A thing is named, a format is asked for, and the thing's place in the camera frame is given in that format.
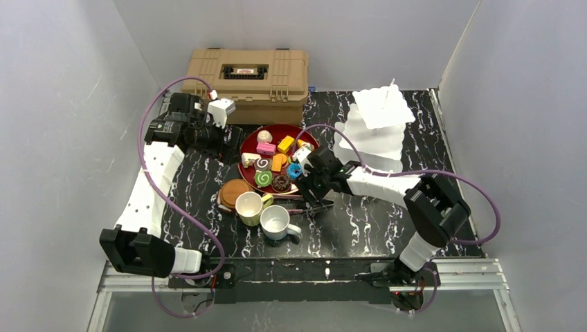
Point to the brown swirl roll cake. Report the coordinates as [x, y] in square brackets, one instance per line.
[263, 164]

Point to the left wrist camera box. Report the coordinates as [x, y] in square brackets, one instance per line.
[219, 109]

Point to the chocolate toy donut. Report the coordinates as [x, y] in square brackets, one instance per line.
[281, 183]

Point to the blue toy donut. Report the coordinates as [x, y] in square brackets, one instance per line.
[294, 171]

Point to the tan plastic toolbox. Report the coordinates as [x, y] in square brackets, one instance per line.
[267, 86]

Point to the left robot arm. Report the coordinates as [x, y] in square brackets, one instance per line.
[135, 245]

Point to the pink toy cake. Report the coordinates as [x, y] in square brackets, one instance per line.
[266, 149]

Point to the white grey mug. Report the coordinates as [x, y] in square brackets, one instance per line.
[275, 223]

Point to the wooden coaster stack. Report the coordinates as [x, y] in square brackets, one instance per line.
[229, 192]

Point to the orange toy cake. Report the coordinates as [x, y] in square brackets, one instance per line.
[278, 162]

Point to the yellow triangle cake slice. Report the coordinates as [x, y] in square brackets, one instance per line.
[304, 146]

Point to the yellow green mug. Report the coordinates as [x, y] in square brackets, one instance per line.
[250, 205]

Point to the white round toy mochi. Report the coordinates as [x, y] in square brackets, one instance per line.
[264, 136]

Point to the yellow toy cake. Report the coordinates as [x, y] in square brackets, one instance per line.
[285, 145]

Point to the pink handled metal tongs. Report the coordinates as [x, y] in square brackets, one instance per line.
[302, 206]

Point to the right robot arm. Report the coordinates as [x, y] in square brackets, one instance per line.
[435, 206]

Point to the green swirl roll cake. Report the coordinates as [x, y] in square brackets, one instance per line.
[263, 178]

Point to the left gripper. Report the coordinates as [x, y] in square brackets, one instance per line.
[228, 144]

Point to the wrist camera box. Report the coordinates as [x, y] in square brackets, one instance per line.
[219, 109]
[301, 158]

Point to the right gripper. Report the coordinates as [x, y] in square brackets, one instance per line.
[313, 191]

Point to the red round tray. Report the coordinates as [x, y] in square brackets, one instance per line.
[278, 132]

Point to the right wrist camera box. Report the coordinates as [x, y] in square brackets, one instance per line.
[301, 158]

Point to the white tiered cake stand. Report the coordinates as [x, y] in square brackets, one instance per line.
[375, 125]

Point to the white toy cake slice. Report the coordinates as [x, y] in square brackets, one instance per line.
[249, 159]

